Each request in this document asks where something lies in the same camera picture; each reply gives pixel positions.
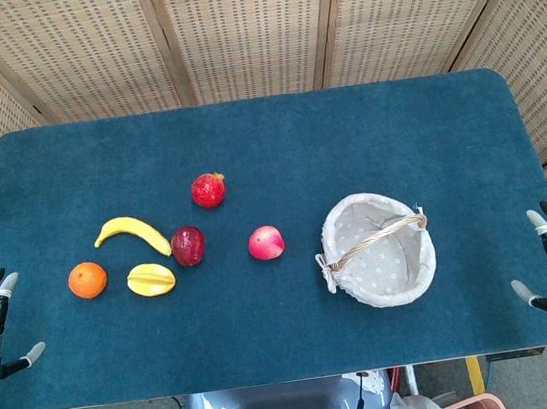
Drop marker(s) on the wicker basket with cloth liner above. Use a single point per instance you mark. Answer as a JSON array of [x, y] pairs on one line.
[[388, 270]]

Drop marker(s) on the yellow starfruit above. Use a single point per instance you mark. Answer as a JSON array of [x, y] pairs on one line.
[[151, 280]]

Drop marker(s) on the orange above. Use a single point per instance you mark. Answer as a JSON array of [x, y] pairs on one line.
[[87, 280]]

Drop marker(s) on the yellow banana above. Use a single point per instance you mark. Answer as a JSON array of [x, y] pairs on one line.
[[130, 227]]

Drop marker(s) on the dark red fruit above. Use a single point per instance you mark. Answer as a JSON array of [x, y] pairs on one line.
[[188, 246]]

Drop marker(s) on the red pomegranate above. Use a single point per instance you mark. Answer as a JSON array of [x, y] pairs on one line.
[[208, 191]]

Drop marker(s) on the pink red peach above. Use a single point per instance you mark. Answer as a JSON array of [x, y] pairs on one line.
[[265, 243]]

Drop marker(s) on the blue carpet table mat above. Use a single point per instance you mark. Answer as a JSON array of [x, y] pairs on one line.
[[265, 140]]

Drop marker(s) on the yellow post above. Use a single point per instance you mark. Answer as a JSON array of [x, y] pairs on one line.
[[475, 374]]

